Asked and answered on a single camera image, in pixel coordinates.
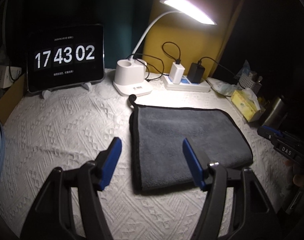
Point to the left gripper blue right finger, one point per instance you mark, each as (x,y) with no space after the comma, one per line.
(197,162)

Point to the small white box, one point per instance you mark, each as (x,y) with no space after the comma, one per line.
(8,75)

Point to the brown cardboard box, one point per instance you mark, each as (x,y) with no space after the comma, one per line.
(11,98)

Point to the mustard yellow curtain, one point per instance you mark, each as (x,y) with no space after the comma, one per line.
(179,34)

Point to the pack of wet wipes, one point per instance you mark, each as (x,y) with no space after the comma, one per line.
(221,87)

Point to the white power strip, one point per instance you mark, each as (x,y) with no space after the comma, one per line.
(186,85)

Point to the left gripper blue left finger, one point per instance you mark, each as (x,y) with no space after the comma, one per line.
(106,162)

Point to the yellow tissue box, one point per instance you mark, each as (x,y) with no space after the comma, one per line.
(247,103)

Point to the black power adapter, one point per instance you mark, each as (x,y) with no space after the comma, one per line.
(196,72)

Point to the steel thermos tumbler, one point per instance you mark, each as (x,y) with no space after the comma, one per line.
(274,114)

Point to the purple and grey microfibre towel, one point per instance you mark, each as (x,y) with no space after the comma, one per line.
(173,146)

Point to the white textured table cloth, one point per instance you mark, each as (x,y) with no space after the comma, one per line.
(73,125)

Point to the black tablet showing clock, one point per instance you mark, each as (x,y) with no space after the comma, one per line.
(67,59)

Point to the white USB charger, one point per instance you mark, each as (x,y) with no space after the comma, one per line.
(176,73)

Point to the person's right hand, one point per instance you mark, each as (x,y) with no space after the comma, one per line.
(297,173)

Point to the white perforated storage basket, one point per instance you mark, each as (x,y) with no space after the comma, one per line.
(246,81)

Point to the dark teal curtain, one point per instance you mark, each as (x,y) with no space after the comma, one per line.
(124,23)

